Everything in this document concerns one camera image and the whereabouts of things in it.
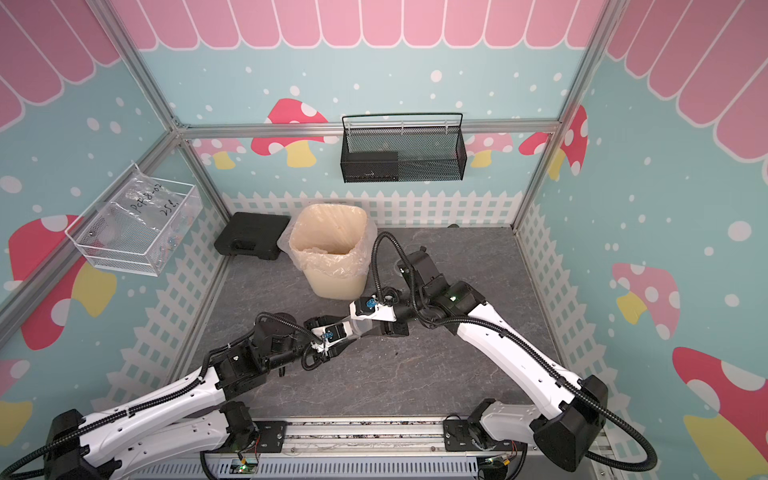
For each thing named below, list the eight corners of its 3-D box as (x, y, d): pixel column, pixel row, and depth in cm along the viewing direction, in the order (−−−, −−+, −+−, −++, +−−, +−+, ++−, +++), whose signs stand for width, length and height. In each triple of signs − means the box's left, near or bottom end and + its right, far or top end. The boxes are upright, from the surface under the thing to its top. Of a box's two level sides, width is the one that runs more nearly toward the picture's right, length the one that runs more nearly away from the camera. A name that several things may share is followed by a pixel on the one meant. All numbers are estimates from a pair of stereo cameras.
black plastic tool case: (218, 261, 113) (210, 251, 108) (237, 222, 126) (230, 211, 121) (276, 261, 113) (271, 251, 108) (289, 222, 126) (284, 211, 121)
